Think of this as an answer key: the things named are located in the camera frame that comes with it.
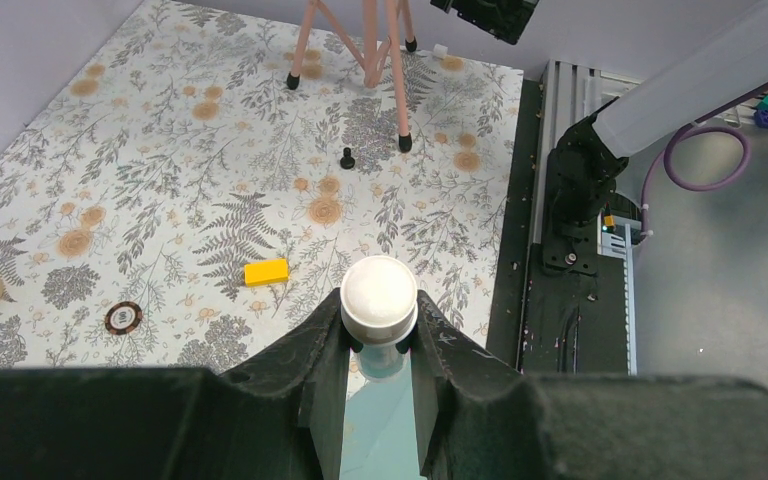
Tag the pink music stand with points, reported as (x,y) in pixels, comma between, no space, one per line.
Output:
(373,56)

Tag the teal paper envelope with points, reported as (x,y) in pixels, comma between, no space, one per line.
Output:
(379,437)

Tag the floral patterned table mat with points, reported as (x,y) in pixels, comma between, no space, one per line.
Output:
(177,155)

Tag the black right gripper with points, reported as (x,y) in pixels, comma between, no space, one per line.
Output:
(505,20)

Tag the black chess pawn piece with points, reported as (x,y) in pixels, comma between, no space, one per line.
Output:
(347,161)

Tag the yellow rectangular block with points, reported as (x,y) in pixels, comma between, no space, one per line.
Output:
(266,272)

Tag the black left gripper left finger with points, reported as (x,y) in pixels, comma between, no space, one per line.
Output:
(277,415)

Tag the white glue stick cap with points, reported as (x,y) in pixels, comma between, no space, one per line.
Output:
(439,51)

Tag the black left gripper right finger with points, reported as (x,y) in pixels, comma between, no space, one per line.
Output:
(478,418)

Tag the green white glue stick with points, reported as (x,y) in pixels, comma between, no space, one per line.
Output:
(379,309)

